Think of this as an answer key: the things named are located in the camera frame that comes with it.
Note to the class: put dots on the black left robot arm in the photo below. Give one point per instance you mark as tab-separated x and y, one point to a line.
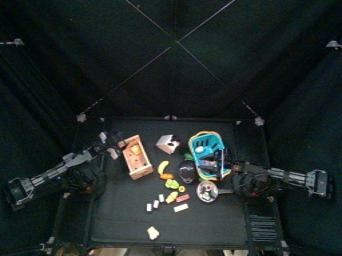
48	173

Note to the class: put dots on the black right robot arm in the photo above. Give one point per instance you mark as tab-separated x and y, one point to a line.
285	178

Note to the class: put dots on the yellow toy squash half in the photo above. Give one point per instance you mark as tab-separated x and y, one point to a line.
171	197

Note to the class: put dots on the white toy egg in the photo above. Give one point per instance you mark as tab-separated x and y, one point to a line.
199	149

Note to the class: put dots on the green toy leaf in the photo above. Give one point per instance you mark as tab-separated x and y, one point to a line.
188	156

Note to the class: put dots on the yellow toy piece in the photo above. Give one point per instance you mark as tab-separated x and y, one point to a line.
135	149

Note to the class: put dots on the wooden toy crate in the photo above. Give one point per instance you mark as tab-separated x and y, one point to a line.
136	160

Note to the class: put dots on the teal toy shopping basket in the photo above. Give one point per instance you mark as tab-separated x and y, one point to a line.
208	143

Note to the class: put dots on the silver toy frying pan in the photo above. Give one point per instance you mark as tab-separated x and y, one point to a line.
207	191

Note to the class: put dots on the small yellow-green toy slice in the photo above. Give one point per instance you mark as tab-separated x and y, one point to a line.
182	189

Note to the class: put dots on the green toy pepper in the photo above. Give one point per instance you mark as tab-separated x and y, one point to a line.
171	184

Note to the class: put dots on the orange toy fruit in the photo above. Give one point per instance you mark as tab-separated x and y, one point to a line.
166	176

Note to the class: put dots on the yellow toy banana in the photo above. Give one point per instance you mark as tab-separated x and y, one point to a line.
163	166

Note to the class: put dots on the pink toy block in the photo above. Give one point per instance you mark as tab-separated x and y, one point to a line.
182	198

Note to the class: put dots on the white toy toaster cube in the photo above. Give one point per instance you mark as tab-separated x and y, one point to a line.
167	143

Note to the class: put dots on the long white toy block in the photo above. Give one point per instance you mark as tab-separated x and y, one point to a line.
180	207

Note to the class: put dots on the small white toy block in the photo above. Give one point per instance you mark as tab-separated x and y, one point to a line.
148	207
160	198
155	204

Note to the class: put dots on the tan toy bread piece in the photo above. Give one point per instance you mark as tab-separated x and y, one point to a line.
152	232

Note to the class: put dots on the metal frame corner bracket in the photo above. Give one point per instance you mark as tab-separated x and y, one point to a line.
170	117
333	44
259	121
81	117
16	42

